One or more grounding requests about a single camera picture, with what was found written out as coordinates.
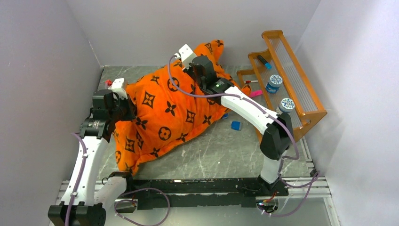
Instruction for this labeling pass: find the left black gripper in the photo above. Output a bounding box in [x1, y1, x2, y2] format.
[109, 93, 141, 123]

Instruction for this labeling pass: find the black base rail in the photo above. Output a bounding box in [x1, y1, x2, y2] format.
[126, 177, 288, 210]

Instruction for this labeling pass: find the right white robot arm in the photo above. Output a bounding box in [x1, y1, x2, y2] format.
[181, 55, 295, 195]

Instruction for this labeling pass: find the black marker blue cap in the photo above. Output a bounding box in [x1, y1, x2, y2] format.
[256, 55, 272, 69]

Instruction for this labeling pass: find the red white pen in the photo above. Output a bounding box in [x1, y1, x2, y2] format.
[245, 80, 258, 84]

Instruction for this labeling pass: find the orange wooden rack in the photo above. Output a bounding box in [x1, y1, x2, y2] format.
[237, 30, 327, 141]

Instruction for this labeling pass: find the orange patterned pillowcase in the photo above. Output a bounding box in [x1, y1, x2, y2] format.
[112, 39, 253, 176]

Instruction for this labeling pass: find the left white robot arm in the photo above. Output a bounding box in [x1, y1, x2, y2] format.
[48, 88, 136, 226]

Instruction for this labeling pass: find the blue white round jar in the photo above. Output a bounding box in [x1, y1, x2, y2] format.
[265, 74, 283, 94]

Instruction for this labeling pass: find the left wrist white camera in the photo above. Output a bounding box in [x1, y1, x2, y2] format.
[108, 78, 128, 99]

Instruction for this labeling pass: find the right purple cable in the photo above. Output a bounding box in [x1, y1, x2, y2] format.
[168, 54, 321, 218]

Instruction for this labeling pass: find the blue block front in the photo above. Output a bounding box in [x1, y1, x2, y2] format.
[231, 121, 242, 131]

